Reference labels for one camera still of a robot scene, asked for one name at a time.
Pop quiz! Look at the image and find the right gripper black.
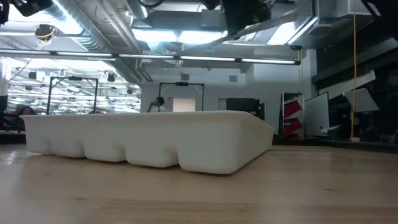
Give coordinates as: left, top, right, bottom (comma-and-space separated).
200, 0, 272, 36

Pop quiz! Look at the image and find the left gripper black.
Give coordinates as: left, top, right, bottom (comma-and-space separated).
11, 0, 54, 18

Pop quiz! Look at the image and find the white plastic cutlery tray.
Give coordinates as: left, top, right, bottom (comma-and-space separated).
20, 110, 276, 175

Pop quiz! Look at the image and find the black round ceiling fixture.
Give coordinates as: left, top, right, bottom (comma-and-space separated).
33, 23, 57, 41

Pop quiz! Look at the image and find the grey ceiling box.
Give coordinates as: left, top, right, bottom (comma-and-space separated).
200, 8, 225, 32

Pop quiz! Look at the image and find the long ceiling light bar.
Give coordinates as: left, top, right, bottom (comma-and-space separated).
0, 49, 302, 65

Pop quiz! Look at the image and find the black monitor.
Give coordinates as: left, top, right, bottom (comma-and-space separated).
226, 97, 266, 122

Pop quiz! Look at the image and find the red shelf rack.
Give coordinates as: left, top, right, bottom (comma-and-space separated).
280, 91, 305, 141

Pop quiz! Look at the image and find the white glowing screen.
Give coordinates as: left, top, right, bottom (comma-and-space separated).
172, 97, 197, 113

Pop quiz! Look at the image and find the person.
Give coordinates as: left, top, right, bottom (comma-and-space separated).
147, 95, 166, 113
14, 105, 37, 116

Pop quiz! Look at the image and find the whiteboard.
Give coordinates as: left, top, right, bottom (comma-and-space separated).
303, 91, 330, 138

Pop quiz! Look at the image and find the white angled panel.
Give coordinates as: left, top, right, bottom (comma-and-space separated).
343, 87, 381, 113

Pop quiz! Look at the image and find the black gantry frame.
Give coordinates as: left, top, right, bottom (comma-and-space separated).
46, 76, 99, 115
157, 82, 205, 113

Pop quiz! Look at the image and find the black cable with yellow tag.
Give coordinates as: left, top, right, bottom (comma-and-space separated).
136, 0, 166, 9

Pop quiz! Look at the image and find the silver ventilation duct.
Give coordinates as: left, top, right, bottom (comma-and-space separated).
124, 0, 150, 20

